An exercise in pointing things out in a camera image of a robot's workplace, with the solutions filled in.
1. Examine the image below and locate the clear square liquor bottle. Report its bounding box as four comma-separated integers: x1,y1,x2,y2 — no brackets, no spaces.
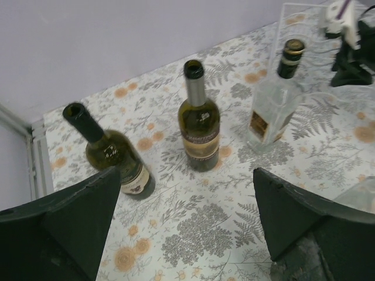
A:
247,39,305,153

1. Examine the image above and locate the aluminium corner frame post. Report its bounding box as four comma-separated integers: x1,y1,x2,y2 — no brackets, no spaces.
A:
0,102,47,198

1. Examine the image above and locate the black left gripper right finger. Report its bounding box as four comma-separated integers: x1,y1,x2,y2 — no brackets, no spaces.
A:
253,168,374,280

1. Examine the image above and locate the floral patterned table mat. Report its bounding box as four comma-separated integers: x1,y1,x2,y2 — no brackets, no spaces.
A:
43,0,375,281

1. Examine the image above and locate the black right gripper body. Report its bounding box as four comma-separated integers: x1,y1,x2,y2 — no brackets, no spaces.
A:
330,19,374,87

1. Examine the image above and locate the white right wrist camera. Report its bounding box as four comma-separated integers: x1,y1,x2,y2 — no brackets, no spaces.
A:
319,0,360,50

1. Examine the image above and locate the green bottle black neck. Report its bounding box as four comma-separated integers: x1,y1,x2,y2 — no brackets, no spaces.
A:
63,102,156,200

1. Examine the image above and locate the green bottle silver neck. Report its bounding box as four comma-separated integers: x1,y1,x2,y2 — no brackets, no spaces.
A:
178,60,220,172

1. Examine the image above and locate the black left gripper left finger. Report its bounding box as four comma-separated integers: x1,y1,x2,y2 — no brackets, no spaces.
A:
1,167,120,280

